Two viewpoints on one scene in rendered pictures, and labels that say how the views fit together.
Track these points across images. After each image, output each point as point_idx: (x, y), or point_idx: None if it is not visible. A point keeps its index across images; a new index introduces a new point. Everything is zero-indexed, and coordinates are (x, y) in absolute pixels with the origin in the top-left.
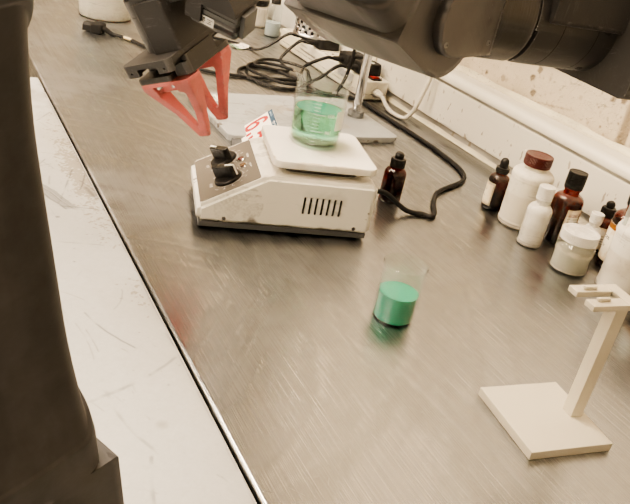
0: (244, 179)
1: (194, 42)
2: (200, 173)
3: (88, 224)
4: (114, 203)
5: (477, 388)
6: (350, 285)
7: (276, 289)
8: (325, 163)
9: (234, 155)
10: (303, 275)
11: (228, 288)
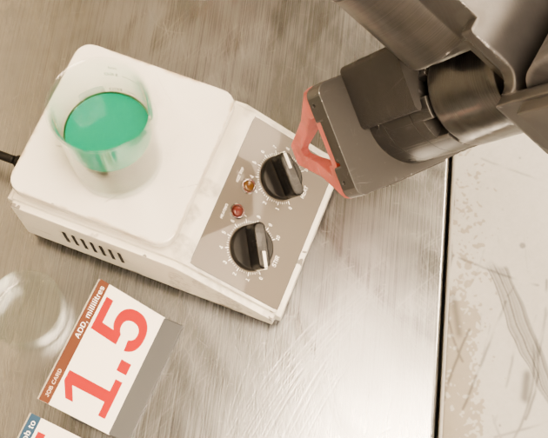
0: (270, 142)
1: None
2: (293, 254)
3: (485, 215)
4: (430, 272)
5: None
6: (204, 3)
7: (305, 17)
8: (158, 74)
9: (239, 228)
10: (252, 36)
11: (363, 33)
